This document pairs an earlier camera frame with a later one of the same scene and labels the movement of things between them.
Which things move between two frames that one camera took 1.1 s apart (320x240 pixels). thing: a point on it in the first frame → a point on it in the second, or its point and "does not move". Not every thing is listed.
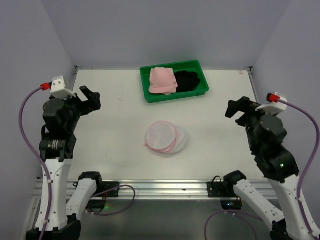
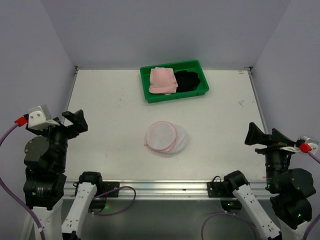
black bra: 186,81 does not move
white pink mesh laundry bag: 166,137 does not move
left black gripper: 81,104 → 63,128
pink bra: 162,80 does not move
